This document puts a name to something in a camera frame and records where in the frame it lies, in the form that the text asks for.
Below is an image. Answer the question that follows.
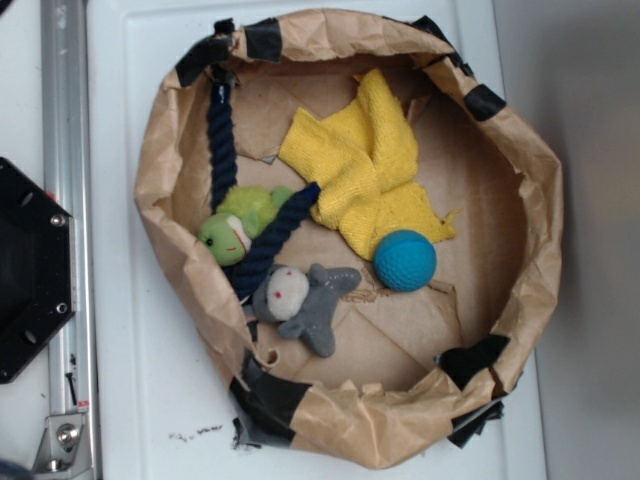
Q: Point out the blue dimpled ball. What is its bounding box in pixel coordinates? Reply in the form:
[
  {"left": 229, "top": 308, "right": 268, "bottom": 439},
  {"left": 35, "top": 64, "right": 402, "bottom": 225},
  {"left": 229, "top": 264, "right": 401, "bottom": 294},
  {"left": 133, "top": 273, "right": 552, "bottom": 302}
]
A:
[{"left": 373, "top": 230, "right": 437, "bottom": 292}]

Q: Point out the grey plush shark toy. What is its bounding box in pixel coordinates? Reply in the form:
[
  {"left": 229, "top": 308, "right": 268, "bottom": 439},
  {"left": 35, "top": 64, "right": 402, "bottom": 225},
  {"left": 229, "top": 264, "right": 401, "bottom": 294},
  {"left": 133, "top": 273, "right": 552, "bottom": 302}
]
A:
[{"left": 244, "top": 264, "right": 361, "bottom": 358}]

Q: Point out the green plush frog toy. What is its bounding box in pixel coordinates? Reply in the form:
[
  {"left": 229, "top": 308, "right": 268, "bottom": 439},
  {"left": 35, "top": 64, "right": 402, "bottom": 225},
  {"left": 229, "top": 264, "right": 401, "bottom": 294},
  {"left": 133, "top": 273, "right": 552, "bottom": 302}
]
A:
[{"left": 197, "top": 185, "right": 293, "bottom": 267}]

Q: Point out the yellow knitted cloth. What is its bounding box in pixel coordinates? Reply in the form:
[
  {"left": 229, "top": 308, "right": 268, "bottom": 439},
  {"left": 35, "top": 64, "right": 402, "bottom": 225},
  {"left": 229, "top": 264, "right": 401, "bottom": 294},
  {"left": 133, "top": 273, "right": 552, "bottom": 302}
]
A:
[{"left": 279, "top": 69, "right": 456, "bottom": 260}]

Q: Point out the brown paper bag bin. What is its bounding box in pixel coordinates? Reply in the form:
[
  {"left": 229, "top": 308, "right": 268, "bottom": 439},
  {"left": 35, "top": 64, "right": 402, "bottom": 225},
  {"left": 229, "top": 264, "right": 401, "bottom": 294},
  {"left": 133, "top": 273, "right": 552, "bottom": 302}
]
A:
[{"left": 134, "top": 9, "right": 563, "bottom": 469}]

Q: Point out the white plastic tray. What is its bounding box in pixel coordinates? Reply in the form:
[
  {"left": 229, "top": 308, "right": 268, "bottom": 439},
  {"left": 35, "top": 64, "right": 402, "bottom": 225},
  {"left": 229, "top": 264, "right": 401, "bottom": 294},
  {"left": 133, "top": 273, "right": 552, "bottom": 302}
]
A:
[{"left": 87, "top": 1, "right": 546, "bottom": 479}]

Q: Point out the dark blue rope toy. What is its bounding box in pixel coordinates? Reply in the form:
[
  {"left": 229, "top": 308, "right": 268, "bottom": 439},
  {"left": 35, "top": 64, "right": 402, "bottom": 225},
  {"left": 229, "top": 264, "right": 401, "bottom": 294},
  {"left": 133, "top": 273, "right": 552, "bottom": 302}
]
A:
[{"left": 207, "top": 83, "right": 320, "bottom": 300}]

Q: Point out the aluminium extrusion rail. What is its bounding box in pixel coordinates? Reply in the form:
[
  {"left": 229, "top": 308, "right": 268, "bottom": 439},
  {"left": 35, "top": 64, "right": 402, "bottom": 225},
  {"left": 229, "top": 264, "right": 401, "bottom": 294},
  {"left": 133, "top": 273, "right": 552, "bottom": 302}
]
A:
[{"left": 41, "top": 1, "right": 102, "bottom": 479}]

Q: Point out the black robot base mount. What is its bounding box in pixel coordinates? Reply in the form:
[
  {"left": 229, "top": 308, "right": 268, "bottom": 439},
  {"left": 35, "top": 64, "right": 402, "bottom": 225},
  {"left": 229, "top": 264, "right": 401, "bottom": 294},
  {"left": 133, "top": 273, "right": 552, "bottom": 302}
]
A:
[{"left": 0, "top": 158, "right": 74, "bottom": 384}]

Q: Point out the metal corner bracket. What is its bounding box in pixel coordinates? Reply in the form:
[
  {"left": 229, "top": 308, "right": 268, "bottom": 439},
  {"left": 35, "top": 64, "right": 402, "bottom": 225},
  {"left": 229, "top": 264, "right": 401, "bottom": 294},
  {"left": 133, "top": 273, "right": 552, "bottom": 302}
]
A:
[{"left": 31, "top": 413, "right": 92, "bottom": 479}]

